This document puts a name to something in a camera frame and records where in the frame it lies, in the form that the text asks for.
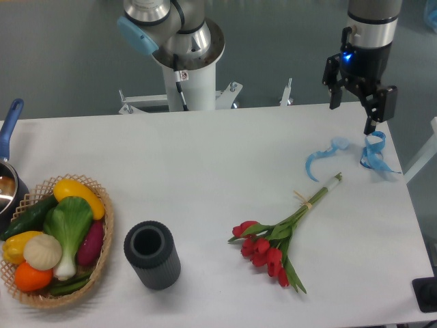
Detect black device at edge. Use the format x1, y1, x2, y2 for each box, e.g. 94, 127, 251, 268
412, 277, 436, 313

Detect dark grey ribbed vase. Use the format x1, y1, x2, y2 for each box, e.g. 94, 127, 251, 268
124, 221, 182, 290

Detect cream garlic bulb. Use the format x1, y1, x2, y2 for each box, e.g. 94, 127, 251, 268
23, 234, 62, 271

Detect green bok choy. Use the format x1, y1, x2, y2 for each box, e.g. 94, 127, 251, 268
43, 196, 93, 281

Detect dark green cucumber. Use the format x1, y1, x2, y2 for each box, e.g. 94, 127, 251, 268
1, 195, 58, 241

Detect purple sweet potato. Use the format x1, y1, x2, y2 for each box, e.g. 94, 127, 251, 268
76, 221, 104, 267

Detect light blue ribbon strip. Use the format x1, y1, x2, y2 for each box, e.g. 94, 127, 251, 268
305, 137, 350, 182

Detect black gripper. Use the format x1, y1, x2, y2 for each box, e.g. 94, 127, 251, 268
322, 44, 398, 135

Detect black cable on pedestal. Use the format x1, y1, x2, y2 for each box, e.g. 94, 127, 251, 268
172, 53, 190, 112

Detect blue object top right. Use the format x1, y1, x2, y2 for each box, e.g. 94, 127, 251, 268
423, 1, 437, 33

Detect woven wicker basket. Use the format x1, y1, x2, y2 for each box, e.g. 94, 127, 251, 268
1, 174, 114, 309

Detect blue ribbon bow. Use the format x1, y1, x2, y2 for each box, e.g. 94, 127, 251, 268
360, 131, 401, 174

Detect white frame at right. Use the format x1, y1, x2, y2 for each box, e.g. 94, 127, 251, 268
404, 117, 436, 184

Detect orange fruit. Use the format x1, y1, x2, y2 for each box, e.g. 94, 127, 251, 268
14, 262, 53, 292

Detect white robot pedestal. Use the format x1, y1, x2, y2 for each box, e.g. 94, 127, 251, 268
117, 57, 294, 115

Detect blue handled saucepan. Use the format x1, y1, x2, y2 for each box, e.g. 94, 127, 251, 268
1, 98, 29, 233

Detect red tulip bouquet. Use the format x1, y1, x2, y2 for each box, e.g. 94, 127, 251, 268
227, 173, 343, 292

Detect green bean pods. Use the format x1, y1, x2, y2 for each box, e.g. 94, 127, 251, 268
48, 271, 91, 297

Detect yellow bell pepper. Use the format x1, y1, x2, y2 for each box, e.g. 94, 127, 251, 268
2, 231, 43, 265

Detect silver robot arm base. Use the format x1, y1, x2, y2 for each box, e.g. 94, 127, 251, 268
117, 0, 225, 70

